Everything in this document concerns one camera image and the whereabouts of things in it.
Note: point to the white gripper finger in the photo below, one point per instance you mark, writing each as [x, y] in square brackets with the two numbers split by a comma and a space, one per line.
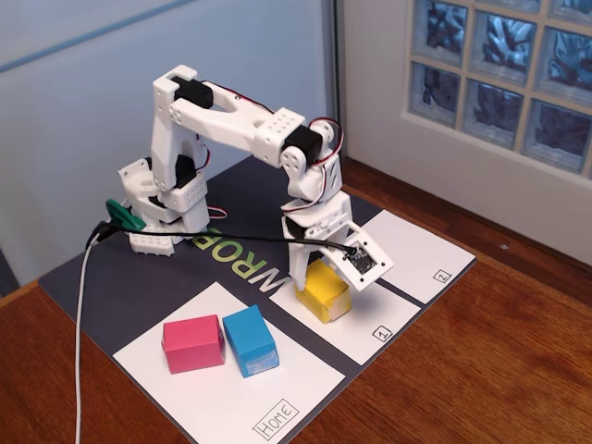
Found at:
[326, 255]
[299, 268]

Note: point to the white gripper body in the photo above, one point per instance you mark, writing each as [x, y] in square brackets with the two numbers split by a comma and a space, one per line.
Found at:
[309, 228]

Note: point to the yellow box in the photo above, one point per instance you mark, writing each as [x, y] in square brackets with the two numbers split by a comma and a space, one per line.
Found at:
[319, 291]

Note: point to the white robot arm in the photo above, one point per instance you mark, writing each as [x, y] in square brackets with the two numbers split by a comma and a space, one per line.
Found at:
[222, 125]

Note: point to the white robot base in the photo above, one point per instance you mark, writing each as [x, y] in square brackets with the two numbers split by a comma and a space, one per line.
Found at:
[148, 240]

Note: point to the blue box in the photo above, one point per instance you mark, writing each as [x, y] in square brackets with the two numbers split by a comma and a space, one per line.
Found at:
[250, 337]

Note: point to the pink box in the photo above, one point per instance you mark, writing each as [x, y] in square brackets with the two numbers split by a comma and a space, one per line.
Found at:
[192, 344]

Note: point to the white paper sheet marked 1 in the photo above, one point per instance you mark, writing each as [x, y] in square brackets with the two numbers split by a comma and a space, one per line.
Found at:
[374, 319]

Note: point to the white paper sheet marked 2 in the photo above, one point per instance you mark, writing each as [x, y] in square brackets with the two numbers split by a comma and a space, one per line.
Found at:
[416, 250]

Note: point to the white paper sheet marked HOME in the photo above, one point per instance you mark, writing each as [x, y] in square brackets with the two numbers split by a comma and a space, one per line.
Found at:
[222, 402]

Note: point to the dark mat with WROB print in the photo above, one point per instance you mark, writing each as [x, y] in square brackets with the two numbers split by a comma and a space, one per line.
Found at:
[139, 287]

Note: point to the green clamp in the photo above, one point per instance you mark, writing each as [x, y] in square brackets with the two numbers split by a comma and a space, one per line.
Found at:
[121, 213]

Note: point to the glass block window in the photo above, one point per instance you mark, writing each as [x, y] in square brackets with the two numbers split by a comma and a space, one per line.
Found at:
[499, 69]

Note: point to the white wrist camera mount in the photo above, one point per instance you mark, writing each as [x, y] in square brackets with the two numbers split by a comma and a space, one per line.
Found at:
[374, 273]

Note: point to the grey metal frame post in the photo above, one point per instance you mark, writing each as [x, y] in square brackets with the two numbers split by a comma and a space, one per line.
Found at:
[334, 55]

